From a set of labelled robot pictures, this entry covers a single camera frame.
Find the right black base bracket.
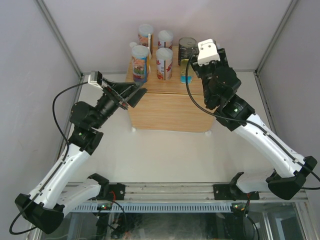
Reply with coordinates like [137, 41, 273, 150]
[213, 183, 260, 201]

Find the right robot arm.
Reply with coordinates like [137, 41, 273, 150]
[187, 44, 318, 201]

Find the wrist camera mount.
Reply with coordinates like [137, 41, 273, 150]
[88, 71, 104, 90]
[197, 38, 221, 66]

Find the aluminium mounting rail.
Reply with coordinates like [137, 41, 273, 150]
[64, 181, 308, 201]

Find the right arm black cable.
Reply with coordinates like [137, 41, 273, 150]
[184, 48, 320, 201]

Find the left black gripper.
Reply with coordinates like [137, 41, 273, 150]
[90, 78, 147, 130]

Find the wooden cube shelf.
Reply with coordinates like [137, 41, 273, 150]
[128, 46, 216, 133]

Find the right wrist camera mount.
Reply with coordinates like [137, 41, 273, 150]
[197, 38, 221, 66]

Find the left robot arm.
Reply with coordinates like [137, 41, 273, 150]
[14, 77, 147, 234]

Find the rectangular gold tin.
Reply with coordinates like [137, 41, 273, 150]
[179, 58, 196, 84]

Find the left black base bracket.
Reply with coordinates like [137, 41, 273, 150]
[106, 183, 126, 201]

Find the tall can with spoon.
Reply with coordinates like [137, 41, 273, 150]
[138, 24, 154, 55]

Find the white lid can red label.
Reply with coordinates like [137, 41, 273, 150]
[157, 30, 174, 49]

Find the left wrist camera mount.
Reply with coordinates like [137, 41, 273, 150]
[88, 71, 104, 90]

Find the dark round tin can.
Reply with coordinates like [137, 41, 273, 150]
[178, 37, 197, 66]

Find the slotted cable duct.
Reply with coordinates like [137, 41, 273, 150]
[72, 202, 232, 213]

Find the white lid can colourful label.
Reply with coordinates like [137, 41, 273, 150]
[131, 45, 150, 83]

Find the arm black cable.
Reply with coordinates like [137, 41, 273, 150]
[9, 81, 91, 235]
[184, 48, 320, 201]

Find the black base bracket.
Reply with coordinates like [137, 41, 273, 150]
[106, 183, 126, 201]
[213, 183, 260, 201]

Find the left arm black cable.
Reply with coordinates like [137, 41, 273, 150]
[9, 81, 91, 235]

